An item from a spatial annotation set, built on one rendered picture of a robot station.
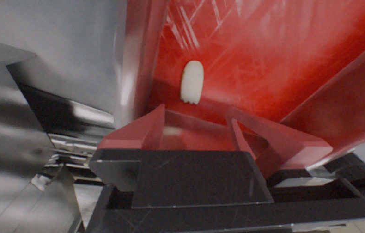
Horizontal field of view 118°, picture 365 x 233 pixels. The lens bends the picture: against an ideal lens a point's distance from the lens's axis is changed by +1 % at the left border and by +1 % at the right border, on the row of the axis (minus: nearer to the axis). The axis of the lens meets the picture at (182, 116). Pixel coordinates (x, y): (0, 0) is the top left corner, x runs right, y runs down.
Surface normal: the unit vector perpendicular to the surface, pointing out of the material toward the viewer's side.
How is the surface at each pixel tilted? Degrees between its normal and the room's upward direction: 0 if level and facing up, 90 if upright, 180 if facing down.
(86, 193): 10
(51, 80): 0
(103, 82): 0
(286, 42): 0
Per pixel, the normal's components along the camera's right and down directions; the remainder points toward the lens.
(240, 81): 0.03, 0.65
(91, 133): 0.33, -0.72
